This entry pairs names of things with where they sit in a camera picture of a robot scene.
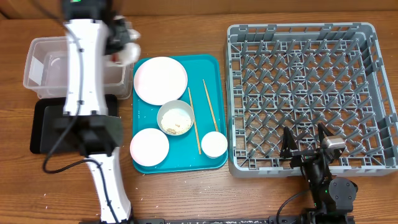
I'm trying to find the large white plate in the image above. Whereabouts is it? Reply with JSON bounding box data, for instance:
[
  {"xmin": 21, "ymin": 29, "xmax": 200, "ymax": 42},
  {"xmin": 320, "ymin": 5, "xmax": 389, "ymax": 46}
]
[{"xmin": 133, "ymin": 57, "xmax": 188, "ymax": 106}]

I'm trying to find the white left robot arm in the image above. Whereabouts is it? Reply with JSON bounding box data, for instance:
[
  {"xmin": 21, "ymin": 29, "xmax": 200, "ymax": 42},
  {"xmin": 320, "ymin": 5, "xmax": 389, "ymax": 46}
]
[{"xmin": 42, "ymin": 1, "xmax": 141, "ymax": 223}]

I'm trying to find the clear plastic waste bin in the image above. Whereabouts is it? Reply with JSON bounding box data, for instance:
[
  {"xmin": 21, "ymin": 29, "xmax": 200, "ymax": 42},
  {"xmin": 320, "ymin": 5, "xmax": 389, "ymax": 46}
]
[{"xmin": 23, "ymin": 37, "xmax": 132, "ymax": 100}]

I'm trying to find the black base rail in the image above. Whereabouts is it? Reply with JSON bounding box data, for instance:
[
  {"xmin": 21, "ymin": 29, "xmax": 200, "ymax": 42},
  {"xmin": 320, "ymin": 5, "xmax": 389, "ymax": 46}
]
[{"xmin": 79, "ymin": 216, "xmax": 355, "ymax": 224}]

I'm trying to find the grey plastic dish rack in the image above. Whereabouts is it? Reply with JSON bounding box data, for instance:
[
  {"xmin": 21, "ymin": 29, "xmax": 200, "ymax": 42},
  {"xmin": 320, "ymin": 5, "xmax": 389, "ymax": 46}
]
[{"xmin": 226, "ymin": 22, "xmax": 397, "ymax": 178}]

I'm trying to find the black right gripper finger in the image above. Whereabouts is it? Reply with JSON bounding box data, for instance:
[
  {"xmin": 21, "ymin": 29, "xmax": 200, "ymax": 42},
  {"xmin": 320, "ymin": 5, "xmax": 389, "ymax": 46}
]
[
  {"xmin": 317, "ymin": 123, "xmax": 333, "ymax": 140},
  {"xmin": 280, "ymin": 127, "xmax": 298, "ymax": 156}
]

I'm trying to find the white cup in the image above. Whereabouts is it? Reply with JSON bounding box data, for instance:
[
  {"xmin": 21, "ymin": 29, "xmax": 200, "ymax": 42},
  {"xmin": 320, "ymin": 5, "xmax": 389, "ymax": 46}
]
[{"xmin": 201, "ymin": 131, "xmax": 228, "ymax": 159}]

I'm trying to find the teal serving tray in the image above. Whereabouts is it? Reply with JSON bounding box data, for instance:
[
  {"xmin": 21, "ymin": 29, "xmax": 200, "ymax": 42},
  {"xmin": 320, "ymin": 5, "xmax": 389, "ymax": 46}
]
[{"xmin": 133, "ymin": 54, "xmax": 228, "ymax": 174}]

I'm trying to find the pile of white rice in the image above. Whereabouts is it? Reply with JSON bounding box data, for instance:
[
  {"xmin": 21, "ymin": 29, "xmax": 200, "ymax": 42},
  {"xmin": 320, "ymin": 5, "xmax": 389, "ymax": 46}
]
[{"xmin": 160, "ymin": 109, "xmax": 192, "ymax": 135}]

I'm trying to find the white napkin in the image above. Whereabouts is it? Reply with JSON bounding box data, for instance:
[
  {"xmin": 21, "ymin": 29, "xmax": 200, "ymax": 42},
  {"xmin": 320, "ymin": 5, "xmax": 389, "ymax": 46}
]
[{"xmin": 111, "ymin": 29, "xmax": 141, "ymax": 67}]

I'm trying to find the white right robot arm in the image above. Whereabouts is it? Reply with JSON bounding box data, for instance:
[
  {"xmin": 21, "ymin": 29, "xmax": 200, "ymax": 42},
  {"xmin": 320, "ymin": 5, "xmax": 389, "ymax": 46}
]
[{"xmin": 275, "ymin": 123, "xmax": 358, "ymax": 224}]

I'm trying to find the wooden chopstick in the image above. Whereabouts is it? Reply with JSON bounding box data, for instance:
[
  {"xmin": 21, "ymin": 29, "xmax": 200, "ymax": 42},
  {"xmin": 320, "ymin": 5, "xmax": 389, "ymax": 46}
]
[
  {"xmin": 188, "ymin": 87, "xmax": 201, "ymax": 155},
  {"xmin": 203, "ymin": 79, "xmax": 219, "ymax": 132}
]

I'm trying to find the grey bowl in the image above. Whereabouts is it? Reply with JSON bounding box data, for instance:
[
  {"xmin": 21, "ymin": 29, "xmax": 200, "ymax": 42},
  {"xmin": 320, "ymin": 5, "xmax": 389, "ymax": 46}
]
[{"xmin": 157, "ymin": 100, "xmax": 195, "ymax": 136}]

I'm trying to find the black food waste tray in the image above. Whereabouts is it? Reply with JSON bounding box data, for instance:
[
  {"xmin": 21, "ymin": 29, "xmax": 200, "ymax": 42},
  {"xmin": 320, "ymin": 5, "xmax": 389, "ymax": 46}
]
[{"xmin": 30, "ymin": 94, "xmax": 119, "ymax": 154}]

